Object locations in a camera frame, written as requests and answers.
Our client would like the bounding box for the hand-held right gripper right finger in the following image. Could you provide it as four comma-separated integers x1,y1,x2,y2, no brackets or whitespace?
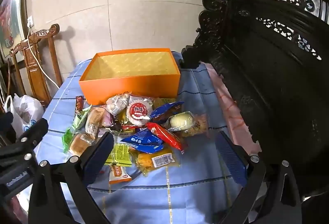
215,131,302,224

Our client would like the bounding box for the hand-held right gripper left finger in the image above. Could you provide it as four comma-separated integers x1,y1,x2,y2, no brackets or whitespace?
28,132,115,224

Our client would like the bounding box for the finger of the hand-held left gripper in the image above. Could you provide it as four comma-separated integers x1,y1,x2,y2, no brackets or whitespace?
0,117,49,163

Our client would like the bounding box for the pale round pastry clear packet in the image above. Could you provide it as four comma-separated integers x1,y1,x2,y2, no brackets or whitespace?
166,111,196,133

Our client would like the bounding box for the orange cardboard box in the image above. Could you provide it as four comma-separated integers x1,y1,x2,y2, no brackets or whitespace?
78,48,182,106

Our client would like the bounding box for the yellow green printed packet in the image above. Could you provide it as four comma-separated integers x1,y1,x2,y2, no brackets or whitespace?
105,142,133,166

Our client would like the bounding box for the white plastic bag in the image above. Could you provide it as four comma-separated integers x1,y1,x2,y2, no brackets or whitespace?
4,94,45,140

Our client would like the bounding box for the bread bun clear packet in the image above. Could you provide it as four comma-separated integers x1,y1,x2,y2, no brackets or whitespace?
67,132,97,157

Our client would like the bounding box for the orange and white snack packet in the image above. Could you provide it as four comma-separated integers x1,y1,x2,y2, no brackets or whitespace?
108,164,133,186

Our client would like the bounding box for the pink purple snack packet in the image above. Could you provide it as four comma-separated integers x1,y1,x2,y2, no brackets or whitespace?
101,111,117,129

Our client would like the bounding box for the brown bread clear packet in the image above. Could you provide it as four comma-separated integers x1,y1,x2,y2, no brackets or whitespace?
85,106,107,137

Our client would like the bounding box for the light green snack packet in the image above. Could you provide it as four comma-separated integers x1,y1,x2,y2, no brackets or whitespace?
71,105,92,130

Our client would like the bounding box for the brown crispy snack packet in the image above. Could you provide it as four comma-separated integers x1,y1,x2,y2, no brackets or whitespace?
180,112,209,138

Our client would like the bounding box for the large blue snack packet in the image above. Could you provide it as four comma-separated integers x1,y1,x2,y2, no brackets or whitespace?
120,128,165,155

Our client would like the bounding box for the yellow packet with barcode label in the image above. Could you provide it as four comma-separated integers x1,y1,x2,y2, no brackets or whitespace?
130,145,182,177

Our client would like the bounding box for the pink cloth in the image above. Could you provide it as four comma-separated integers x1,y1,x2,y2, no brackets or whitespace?
206,62,263,155

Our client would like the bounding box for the clear packet of small balls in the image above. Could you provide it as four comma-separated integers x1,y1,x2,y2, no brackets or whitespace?
106,92,131,115

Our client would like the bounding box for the dark red snack bar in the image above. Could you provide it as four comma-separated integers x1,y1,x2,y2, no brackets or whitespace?
75,95,85,113

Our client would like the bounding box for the blue checked tablecloth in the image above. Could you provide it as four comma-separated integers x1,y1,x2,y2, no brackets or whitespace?
33,51,257,224

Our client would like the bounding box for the white round pastry red label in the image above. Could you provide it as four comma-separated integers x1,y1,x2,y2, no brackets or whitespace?
126,95,154,126

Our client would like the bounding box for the brown carved wooden chair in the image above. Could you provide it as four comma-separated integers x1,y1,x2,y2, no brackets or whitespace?
10,24,63,106

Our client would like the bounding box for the long red snack packet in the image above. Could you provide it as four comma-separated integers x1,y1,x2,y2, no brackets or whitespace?
146,122,189,155

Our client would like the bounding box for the small blue snack packet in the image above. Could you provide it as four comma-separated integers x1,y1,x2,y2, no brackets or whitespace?
150,101,185,123

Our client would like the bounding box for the tan snack packet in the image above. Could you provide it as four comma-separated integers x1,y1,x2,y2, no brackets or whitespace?
154,97,176,106

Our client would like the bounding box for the dark carved wooden sofa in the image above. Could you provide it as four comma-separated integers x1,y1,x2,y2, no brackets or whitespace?
180,0,329,204

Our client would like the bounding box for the white power cable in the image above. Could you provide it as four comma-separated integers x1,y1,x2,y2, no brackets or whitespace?
26,22,60,88

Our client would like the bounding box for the wall poster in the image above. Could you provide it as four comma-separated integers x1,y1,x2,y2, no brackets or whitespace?
0,0,29,57

